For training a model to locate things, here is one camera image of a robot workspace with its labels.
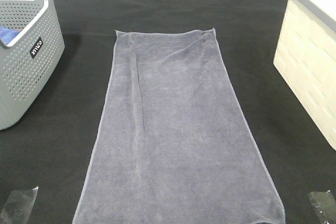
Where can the white plastic storage box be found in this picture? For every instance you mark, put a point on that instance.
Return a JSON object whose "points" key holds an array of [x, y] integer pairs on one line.
{"points": [[305, 58]]}

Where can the right clear tape strip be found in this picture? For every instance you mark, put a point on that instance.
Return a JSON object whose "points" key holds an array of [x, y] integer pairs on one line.
{"points": [[323, 204]]}

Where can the blue towel in basket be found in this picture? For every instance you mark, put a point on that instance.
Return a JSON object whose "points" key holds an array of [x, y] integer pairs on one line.
{"points": [[7, 35]]}

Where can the grey perforated laundry basket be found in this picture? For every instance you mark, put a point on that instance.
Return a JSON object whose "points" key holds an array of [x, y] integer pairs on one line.
{"points": [[29, 59]]}

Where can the black table cloth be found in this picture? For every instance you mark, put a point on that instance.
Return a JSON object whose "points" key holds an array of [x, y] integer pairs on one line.
{"points": [[50, 147]]}

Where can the clear tape strip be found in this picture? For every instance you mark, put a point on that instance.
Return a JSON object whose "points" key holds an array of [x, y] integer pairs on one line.
{"points": [[18, 206], [323, 204]]}

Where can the grey towel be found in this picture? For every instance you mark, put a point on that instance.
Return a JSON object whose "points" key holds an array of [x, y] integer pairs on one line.
{"points": [[173, 145]]}

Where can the left clear tape strip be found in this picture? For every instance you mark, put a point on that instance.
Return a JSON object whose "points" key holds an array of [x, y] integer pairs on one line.
{"points": [[18, 206]]}

